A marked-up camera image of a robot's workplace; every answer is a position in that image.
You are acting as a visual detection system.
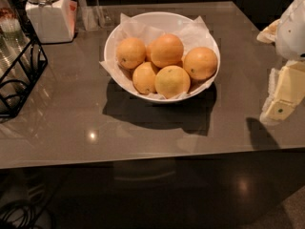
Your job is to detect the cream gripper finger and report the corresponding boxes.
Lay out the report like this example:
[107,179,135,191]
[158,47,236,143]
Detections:
[256,19,279,44]
[260,60,305,123]

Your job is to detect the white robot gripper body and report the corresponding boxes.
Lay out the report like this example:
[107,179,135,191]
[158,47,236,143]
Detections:
[275,0,305,61]

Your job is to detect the white bowl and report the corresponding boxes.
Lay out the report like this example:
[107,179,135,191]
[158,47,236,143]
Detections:
[101,12,220,103]

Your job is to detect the white paper liner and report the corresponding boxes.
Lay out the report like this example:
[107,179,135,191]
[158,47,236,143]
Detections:
[100,11,220,103]

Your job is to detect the hidden orange behind centre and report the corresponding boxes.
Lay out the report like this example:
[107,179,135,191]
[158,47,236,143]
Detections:
[146,41,153,62]

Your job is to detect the clear acrylic stand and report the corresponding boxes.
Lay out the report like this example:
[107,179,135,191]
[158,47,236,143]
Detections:
[77,0,113,31]

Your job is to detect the white ceramic jar with lid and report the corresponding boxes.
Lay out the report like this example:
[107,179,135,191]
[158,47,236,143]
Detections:
[25,0,77,44]

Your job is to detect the stacked clear cups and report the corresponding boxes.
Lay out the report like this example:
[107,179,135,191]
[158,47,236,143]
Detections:
[0,0,30,114]

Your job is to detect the black wire rack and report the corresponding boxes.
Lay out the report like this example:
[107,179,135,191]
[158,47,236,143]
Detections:
[0,0,48,118]

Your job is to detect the black cables on floor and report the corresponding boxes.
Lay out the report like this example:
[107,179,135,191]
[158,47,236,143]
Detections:
[0,175,58,229]

